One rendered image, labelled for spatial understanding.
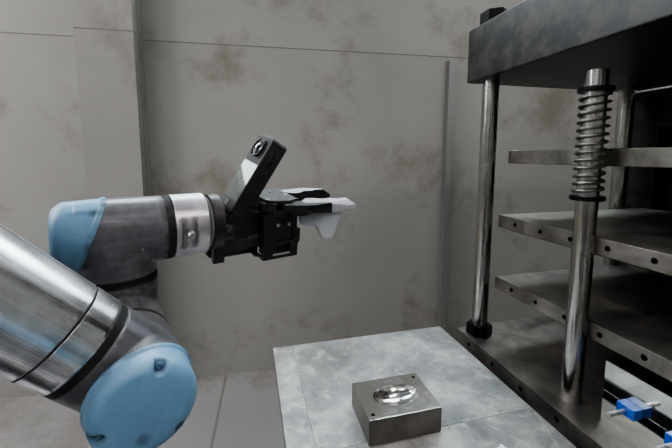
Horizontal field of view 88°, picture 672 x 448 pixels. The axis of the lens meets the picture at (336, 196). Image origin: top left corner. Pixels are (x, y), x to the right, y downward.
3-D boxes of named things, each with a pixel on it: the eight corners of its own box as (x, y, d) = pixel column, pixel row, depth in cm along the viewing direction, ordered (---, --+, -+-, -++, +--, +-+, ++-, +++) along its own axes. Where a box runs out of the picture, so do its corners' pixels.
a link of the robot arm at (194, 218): (162, 188, 44) (177, 204, 37) (200, 186, 46) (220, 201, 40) (164, 245, 45) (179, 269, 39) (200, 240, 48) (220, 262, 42)
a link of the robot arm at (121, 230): (56, 272, 39) (49, 196, 38) (164, 256, 45) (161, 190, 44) (52, 295, 32) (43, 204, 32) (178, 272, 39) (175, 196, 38)
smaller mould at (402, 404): (369, 447, 87) (369, 421, 86) (351, 405, 101) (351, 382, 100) (441, 431, 92) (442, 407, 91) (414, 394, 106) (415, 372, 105)
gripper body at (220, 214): (277, 237, 55) (198, 249, 48) (280, 184, 53) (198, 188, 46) (302, 254, 49) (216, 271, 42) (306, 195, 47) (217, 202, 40)
